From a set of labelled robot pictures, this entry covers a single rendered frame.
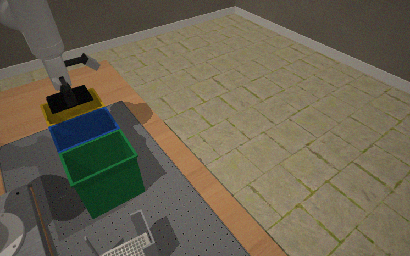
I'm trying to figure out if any blue bin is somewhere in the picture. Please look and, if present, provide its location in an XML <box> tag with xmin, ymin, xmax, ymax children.
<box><xmin>48</xmin><ymin>107</ymin><xmax>120</xmax><ymax>154</ymax></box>

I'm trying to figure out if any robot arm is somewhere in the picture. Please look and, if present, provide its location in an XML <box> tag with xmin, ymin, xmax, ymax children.
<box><xmin>0</xmin><ymin>0</ymin><xmax>101</xmax><ymax>256</ymax></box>

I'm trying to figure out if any green bin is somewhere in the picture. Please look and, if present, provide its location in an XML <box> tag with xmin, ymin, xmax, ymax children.
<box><xmin>59</xmin><ymin>129</ymin><xmax>145</xmax><ymax>219</ymax></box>

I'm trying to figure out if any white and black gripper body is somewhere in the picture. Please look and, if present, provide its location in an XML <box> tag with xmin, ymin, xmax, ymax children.
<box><xmin>36</xmin><ymin>50</ymin><xmax>72</xmax><ymax>91</ymax></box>

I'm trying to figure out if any yellow open bin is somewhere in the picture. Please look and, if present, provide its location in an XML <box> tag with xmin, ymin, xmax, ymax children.
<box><xmin>40</xmin><ymin>88</ymin><xmax>105</xmax><ymax>127</ymax></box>

